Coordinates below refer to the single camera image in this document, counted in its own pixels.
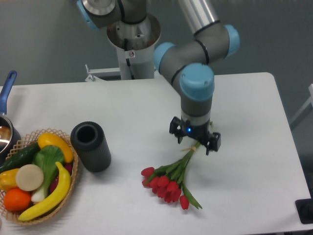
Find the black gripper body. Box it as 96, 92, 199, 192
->
180, 119, 210, 143

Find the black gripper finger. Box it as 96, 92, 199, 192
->
169, 117, 183, 143
201, 132, 221, 155

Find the red tulip bouquet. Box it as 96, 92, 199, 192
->
141, 142, 202, 210

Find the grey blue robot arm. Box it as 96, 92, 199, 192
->
77, 0, 240, 152

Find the dark grey ribbed vase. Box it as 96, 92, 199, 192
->
70, 121, 112, 172

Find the black device at table edge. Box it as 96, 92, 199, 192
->
295, 198, 313, 224

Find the red fruit in basket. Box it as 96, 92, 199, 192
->
49, 164, 73, 194

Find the green bok choy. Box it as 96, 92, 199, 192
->
31, 145, 65, 204

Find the yellow banana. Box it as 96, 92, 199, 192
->
18, 162, 71, 222

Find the woven wicker basket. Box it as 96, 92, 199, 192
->
0, 128, 79, 226

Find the green cucumber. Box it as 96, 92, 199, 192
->
0, 142, 40, 173

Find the beige round disc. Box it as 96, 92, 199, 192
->
15, 164, 44, 191

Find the yellow bell pepper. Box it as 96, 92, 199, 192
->
0, 168, 19, 191

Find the orange fruit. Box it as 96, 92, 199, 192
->
3, 188, 31, 212

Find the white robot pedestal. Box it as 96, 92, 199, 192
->
107, 13, 161, 80

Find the white metal bracket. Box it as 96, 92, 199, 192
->
85, 64, 162, 82

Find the white frame at right edge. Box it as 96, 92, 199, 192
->
290, 84, 313, 131

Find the blue handled saucepan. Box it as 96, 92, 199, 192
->
0, 70, 21, 165

